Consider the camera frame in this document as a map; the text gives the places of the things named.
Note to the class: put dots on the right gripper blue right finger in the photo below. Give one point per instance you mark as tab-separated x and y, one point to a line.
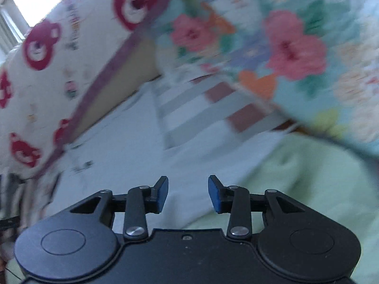
234	200

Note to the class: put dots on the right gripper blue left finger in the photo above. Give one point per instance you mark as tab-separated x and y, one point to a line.
140	201

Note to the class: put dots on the light grey printed t-shirt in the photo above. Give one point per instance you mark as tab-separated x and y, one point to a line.
126	149

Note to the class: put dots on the stack of folded clothes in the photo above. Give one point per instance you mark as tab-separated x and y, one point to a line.
19	206

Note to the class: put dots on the checked happy dog rug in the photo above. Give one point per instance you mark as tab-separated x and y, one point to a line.
209	105

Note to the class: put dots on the light green quilted blanket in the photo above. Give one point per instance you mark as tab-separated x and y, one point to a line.
328	178

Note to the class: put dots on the red bear print bedsheet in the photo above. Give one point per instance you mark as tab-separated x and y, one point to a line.
64	60

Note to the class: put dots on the floral patchwork quilt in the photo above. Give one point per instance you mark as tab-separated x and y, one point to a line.
314	60

